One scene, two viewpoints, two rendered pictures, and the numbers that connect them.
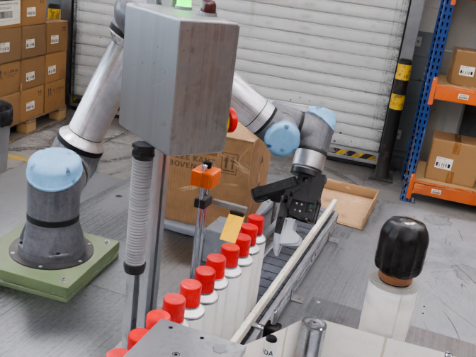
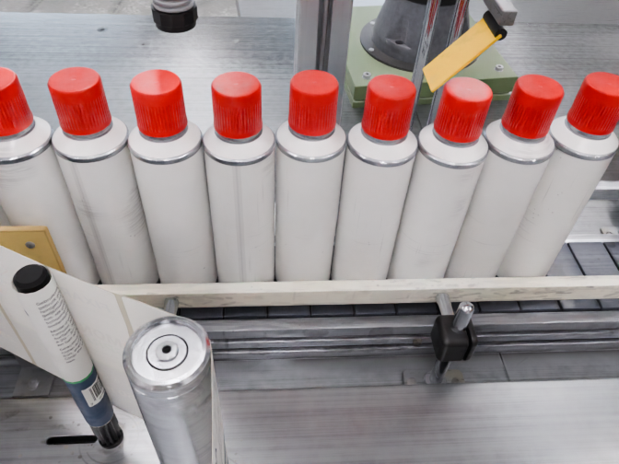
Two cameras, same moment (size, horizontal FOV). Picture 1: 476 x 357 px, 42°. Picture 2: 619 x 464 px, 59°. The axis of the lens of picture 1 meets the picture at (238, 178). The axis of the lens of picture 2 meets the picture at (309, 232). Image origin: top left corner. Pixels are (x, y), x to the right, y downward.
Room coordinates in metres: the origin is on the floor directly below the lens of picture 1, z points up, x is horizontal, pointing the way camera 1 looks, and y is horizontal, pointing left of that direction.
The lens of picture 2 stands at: (0.80, -0.28, 1.28)
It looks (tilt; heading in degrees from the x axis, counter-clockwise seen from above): 46 degrees down; 65
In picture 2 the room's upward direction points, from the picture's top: 4 degrees clockwise
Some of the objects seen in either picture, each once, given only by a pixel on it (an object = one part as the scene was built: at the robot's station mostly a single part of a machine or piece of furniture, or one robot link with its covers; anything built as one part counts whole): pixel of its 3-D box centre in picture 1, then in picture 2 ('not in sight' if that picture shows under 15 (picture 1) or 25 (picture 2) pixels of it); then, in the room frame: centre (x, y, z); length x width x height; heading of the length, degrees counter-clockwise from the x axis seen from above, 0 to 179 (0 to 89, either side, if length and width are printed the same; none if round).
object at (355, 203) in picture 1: (332, 199); not in sight; (1.93, -0.32, 0.85); 0.30 x 0.26 x 0.04; 161
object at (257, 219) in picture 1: (249, 263); (554, 191); (1.13, -0.05, 0.98); 0.05 x 0.05 x 0.20
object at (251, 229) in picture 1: (242, 274); (496, 195); (1.08, -0.03, 0.98); 0.05 x 0.05 x 0.20
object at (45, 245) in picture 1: (52, 230); (425, 11); (1.28, 0.41, 0.92); 0.15 x 0.15 x 0.10
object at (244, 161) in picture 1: (219, 166); not in sight; (1.72, 0.06, 0.99); 0.30 x 0.24 x 0.27; 168
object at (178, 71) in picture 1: (176, 76); not in sight; (0.91, 0.11, 1.38); 0.17 x 0.10 x 0.19; 36
